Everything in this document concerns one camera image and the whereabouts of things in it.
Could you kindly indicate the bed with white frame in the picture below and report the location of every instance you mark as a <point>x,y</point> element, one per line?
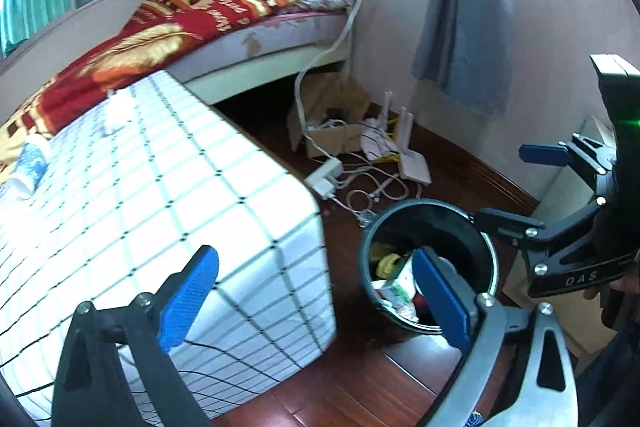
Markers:
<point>280,42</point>

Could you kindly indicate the patterned pillow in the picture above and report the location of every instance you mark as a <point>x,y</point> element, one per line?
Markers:
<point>322,1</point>

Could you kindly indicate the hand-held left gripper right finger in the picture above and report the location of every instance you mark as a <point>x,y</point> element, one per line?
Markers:
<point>442,297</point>

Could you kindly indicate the white and green wrapper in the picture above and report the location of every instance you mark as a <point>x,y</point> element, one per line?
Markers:
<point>402,287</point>

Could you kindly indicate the blue and white cup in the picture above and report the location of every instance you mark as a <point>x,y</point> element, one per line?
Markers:
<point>31,167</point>

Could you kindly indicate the black round trash bin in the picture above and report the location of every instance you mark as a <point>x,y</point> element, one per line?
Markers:
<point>450,227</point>

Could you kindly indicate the bed with red blanket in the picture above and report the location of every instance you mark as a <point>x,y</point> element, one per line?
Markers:
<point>150,42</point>

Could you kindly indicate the grey curtain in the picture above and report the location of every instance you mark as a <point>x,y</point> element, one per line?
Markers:
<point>465,17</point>

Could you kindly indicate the white power strip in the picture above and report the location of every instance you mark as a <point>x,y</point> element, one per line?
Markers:
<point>325,177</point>

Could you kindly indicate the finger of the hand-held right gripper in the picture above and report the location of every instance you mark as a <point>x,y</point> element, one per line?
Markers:
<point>510,224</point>
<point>542,153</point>

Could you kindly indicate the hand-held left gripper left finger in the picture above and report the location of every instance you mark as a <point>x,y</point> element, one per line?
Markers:
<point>190,297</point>

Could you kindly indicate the table with white checked cloth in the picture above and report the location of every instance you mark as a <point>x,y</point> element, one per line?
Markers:
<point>175,187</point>

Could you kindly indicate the open cardboard box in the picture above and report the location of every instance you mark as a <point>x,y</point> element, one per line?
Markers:
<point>330,107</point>

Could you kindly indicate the white router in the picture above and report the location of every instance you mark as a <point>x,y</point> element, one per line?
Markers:
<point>415,164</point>

